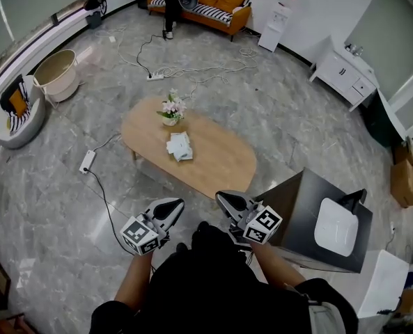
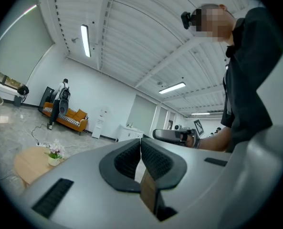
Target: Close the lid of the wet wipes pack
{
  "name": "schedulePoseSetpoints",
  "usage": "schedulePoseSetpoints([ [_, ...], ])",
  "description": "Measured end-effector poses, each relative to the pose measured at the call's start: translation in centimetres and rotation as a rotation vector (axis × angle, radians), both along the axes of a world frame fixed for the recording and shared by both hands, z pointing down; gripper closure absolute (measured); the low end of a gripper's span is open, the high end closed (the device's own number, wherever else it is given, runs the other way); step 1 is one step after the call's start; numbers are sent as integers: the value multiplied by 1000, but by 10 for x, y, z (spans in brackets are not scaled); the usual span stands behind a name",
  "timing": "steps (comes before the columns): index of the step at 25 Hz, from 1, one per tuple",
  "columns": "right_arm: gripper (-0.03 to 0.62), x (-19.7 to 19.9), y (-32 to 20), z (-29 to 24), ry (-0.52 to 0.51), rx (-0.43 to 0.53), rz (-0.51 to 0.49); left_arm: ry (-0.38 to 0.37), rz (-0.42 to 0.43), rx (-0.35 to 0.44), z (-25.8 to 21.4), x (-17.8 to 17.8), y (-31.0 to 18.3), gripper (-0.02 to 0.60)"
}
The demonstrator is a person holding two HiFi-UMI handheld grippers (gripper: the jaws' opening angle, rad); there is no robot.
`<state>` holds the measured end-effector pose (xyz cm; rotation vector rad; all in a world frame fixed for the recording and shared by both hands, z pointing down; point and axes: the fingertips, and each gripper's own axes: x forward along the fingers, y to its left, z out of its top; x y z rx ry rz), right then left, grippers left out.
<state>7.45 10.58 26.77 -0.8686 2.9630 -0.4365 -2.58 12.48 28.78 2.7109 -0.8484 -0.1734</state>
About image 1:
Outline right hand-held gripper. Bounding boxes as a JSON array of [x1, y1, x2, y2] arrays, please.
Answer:
[[215, 190, 283, 246]]

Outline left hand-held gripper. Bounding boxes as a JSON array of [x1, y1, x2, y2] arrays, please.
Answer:
[[119, 197, 186, 256]]

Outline person's right forearm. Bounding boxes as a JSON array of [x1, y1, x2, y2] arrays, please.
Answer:
[[250, 241, 307, 288]]

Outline person's left forearm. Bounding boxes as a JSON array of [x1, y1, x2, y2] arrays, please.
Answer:
[[114, 250, 155, 313]]

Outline person's black shoes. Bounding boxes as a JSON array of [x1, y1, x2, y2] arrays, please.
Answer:
[[176, 221, 224, 253]]

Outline oval wooden coffee table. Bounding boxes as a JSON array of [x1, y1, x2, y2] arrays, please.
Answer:
[[120, 97, 258, 200]]

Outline black sink cabinet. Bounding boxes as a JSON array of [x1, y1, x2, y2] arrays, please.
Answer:
[[253, 167, 374, 274]]

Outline person's black clothing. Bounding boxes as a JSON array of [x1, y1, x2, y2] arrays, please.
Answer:
[[89, 226, 359, 334]]

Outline long white power strip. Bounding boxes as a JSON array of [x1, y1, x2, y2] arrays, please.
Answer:
[[79, 150, 97, 175]]

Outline potted pink flower plant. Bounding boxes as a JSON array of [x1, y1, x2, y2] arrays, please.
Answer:
[[156, 88, 187, 127]]

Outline white sink basin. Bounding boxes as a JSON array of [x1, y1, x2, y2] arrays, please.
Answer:
[[313, 197, 360, 258]]

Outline black faucet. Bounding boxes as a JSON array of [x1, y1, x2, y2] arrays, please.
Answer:
[[341, 188, 368, 214]]

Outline dark green cabinet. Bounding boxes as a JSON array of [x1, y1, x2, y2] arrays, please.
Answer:
[[360, 88, 404, 149]]

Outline white drawer cabinet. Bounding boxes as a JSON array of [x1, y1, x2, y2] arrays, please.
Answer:
[[308, 43, 380, 113]]

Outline white rectangular box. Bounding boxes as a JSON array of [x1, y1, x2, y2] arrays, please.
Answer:
[[357, 249, 411, 320]]

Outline beige round basket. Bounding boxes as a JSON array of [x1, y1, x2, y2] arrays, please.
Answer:
[[32, 49, 80, 109]]

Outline striped black white cushion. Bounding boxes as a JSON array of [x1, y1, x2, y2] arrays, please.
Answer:
[[0, 80, 33, 136]]

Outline brown cardboard box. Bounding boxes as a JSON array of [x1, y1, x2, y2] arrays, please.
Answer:
[[389, 143, 413, 209]]

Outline white water dispenser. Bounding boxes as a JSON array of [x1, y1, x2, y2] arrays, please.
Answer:
[[257, 0, 295, 53]]

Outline orange sofa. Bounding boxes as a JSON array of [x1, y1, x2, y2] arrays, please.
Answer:
[[146, 0, 253, 42]]

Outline small orange cushion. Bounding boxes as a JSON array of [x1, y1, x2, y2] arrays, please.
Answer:
[[8, 88, 29, 117]]

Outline dark waste bin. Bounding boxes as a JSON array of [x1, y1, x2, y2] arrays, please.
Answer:
[[85, 10, 103, 30]]

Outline black bag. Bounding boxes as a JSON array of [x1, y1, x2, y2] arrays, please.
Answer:
[[83, 0, 109, 15]]

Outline black power strip cable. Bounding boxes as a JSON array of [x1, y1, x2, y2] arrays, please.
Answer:
[[86, 170, 137, 236]]

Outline tangled white cables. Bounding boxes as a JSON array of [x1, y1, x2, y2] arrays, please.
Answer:
[[94, 25, 260, 101]]

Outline thin black floor cable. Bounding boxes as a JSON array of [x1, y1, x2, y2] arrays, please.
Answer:
[[136, 29, 166, 77]]

